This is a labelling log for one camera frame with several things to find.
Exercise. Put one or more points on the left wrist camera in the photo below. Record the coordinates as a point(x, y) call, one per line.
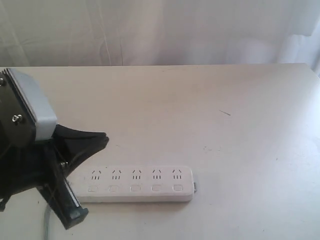
point(25, 112)

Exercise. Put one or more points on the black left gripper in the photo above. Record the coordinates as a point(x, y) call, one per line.
point(46, 168)

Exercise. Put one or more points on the white power strip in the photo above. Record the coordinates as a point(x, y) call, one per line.
point(133, 184)

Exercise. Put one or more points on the white sheer curtain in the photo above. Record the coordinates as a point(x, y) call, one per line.
point(159, 32)

